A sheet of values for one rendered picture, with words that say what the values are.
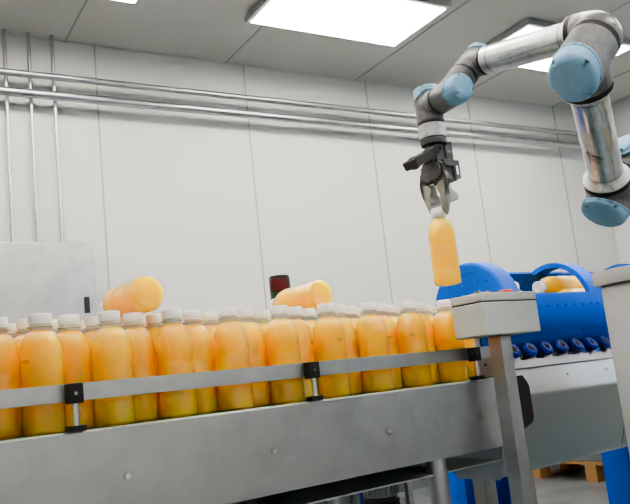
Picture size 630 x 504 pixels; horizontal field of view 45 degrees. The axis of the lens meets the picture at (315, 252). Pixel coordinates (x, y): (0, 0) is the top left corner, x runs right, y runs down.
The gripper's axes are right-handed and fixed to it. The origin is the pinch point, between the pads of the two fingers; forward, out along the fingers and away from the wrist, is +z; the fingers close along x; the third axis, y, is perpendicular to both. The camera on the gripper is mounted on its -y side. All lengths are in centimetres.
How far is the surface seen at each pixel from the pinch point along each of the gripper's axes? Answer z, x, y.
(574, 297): 25, -1, 52
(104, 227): -76, 342, 45
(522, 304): 28.4, -21.2, 1.9
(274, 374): 39, -8, -63
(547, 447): 67, 4, 36
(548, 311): 28.6, -1.1, 38.9
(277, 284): 12, 47, -22
